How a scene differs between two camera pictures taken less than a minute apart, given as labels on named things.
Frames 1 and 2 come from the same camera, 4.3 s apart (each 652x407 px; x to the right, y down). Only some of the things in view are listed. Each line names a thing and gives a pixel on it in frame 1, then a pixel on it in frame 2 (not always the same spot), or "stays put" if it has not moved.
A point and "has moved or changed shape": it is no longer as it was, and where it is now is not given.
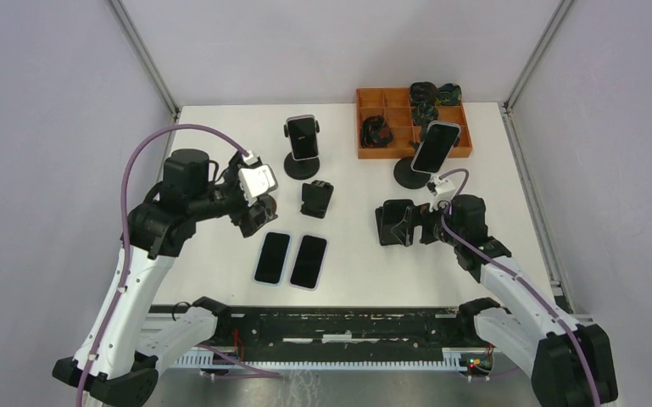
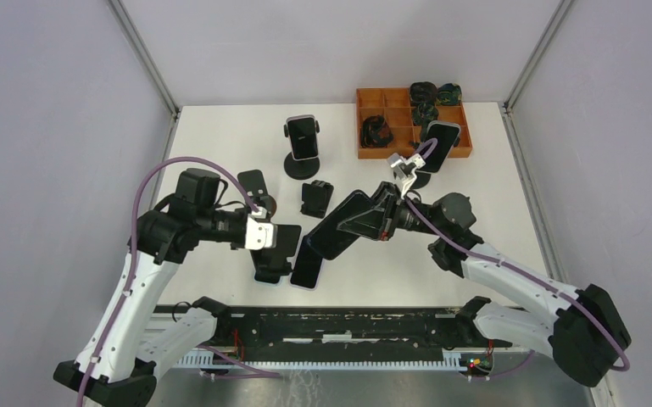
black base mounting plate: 346,326 stays put
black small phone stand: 316,197 stays put
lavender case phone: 309,262 stays put
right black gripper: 418,215 → 375,222
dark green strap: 448,94 stays put
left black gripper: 244,218 → 234,246
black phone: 394,212 has moved or changed shape
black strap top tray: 422,91 stays put
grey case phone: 302,131 stays put
